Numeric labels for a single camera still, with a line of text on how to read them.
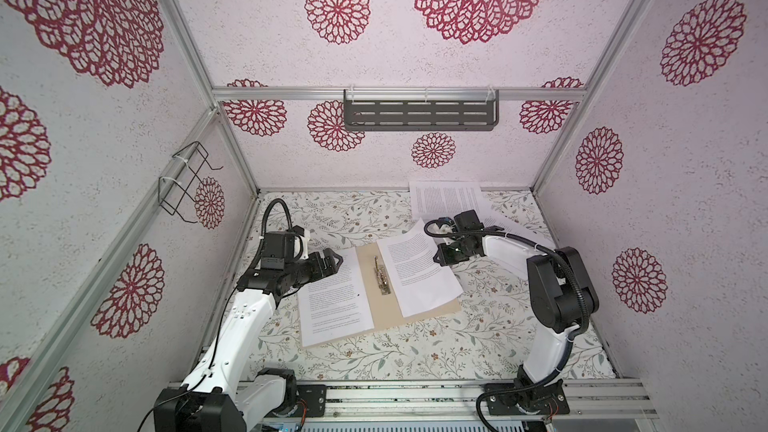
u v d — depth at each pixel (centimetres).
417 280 95
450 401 76
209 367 42
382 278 96
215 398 39
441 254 86
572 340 54
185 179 81
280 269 60
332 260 73
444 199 118
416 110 94
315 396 75
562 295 51
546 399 68
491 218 113
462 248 83
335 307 90
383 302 90
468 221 80
